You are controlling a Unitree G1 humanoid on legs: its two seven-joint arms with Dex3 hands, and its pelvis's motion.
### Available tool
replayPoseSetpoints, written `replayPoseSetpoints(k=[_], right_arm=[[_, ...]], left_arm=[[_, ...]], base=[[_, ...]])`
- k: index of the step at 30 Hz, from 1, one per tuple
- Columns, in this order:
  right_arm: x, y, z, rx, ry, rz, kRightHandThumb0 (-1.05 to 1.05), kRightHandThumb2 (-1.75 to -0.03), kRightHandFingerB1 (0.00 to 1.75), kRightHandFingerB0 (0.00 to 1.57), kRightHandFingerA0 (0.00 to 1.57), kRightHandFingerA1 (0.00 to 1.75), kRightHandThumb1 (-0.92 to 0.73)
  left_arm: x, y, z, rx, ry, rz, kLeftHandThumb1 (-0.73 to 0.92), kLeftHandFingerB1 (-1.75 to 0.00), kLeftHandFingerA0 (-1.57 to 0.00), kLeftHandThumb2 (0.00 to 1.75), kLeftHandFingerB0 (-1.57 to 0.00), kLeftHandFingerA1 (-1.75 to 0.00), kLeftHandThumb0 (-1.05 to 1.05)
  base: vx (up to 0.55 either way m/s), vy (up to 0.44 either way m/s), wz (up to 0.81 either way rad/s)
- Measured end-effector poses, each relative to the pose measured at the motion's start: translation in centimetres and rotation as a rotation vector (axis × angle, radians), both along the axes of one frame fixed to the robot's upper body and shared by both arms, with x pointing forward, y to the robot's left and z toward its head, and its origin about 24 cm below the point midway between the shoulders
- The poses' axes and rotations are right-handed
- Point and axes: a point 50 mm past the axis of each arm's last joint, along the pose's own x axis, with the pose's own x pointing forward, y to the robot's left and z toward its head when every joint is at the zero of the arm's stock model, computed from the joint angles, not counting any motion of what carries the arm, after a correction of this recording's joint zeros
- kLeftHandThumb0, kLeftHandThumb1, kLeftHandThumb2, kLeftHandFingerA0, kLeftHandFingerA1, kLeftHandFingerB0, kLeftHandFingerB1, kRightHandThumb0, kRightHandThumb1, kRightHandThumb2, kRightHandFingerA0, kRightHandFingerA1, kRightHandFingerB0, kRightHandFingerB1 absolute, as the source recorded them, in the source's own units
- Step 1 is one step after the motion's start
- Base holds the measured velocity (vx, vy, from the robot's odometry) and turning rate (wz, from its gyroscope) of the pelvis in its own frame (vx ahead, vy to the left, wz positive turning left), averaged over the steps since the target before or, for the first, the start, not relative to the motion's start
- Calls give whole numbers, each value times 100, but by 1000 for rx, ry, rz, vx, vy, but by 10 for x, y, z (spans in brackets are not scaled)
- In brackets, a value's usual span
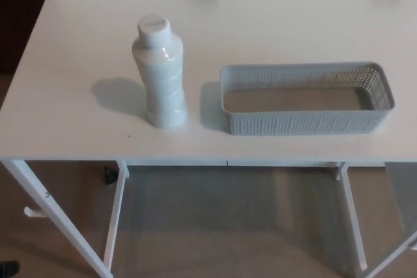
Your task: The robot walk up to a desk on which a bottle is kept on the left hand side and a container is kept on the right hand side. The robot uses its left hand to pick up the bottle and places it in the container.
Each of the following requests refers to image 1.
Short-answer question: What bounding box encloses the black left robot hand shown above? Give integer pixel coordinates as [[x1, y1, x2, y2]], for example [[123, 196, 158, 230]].
[[0, 260, 20, 278]]

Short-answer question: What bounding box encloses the grey perforated plastic basket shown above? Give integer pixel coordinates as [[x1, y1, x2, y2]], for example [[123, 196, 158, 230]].
[[220, 61, 397, 136]]

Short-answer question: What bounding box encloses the white desk hook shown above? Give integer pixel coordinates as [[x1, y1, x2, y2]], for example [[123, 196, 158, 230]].
[[23, 206, 44, 219]]

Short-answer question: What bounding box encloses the dark brown furniture panel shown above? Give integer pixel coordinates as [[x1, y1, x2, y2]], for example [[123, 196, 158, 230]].
[[0, 0, 51, 74]]

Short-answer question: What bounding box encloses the white plastic bottle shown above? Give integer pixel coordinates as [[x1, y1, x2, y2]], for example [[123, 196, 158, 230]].
[[132, 13, 190, 129]]

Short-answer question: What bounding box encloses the white desk leg frame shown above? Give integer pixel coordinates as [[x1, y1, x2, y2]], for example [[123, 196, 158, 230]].
[[335, 161, 417, 278], [0, 160, 130, 278]]

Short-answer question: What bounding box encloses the small black floor object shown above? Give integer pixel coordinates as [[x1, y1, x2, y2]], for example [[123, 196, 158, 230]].
[[103, 167, 119, 186]]

